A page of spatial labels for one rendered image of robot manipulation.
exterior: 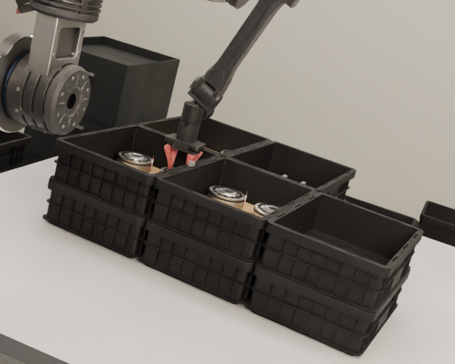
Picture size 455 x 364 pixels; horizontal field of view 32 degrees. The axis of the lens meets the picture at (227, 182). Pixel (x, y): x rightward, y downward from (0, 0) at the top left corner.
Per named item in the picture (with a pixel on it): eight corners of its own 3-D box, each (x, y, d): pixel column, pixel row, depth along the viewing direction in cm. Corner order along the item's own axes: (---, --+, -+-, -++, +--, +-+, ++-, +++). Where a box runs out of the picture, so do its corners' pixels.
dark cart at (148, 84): (85, 252, 367) (126, 66, 342) (5, 220, 378) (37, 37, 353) (142, 221, 424) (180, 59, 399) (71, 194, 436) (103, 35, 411)
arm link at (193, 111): (182, 98, 213) (201, 104, 211) (191, 96, 219) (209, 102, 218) (176, 122, 215) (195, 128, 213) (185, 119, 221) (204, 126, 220)
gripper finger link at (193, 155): (175, 168, 224) (182, 137, 222) (197, 176, 223) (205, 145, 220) (165, 172, 218) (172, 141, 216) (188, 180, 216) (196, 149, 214)
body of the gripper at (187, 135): (172, 139, 223) (178, 114, 221) (204, 149, 220) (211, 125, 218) (163, 141, 217) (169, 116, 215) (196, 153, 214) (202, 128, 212)
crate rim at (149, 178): (151, 186, 189) (153, 177, 188) (52, 146, 199) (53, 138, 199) (221, 163, 225) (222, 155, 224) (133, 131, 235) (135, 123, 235)
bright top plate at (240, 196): (237, 204, 209) (237, 201, 209) (203, 191, 212) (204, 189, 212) (249, 196, 219) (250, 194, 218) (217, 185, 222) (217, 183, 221)
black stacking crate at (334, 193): (307, 230, 217) (318, 193, 214) (214, 194, 228) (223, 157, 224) (346, 204, 253) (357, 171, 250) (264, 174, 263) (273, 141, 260)
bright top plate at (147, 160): (141, 167, 220) (142, 165, 220) (111, 155, 223) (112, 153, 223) (158, 161, 229) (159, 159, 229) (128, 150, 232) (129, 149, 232)
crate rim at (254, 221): (262, 230, 179) (264, 221, 178) (151, 186, 189) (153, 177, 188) (316, 198, 214) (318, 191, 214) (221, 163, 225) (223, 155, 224)
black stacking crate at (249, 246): (250, 268, 181) (263, 222, 178) (144, 222, 192) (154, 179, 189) (306, 231, 217) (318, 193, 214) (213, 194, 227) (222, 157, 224)
